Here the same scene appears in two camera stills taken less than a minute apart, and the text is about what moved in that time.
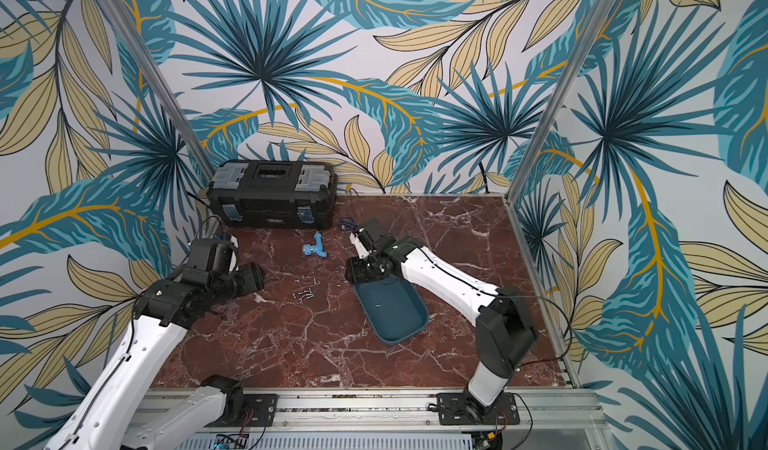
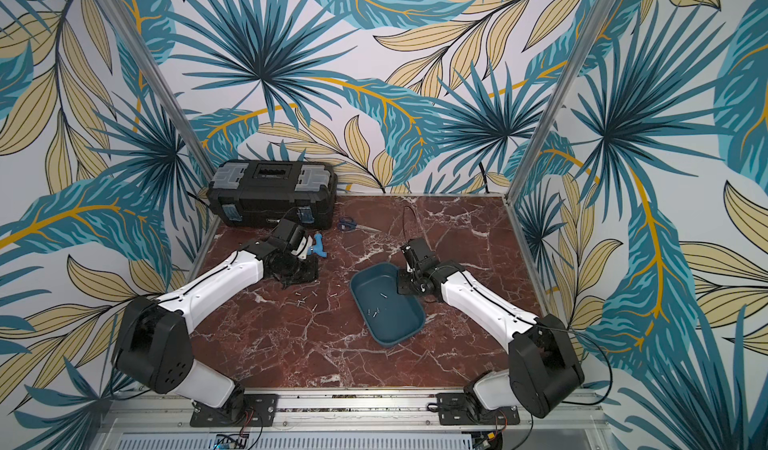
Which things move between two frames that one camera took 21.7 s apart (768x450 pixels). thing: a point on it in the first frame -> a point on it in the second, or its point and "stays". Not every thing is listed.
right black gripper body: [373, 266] -> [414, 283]
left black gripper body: [246, 280] -> [299, 270]
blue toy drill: [318, 247] stays
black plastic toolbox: [274, 194] stays
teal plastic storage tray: [393, 309] stays
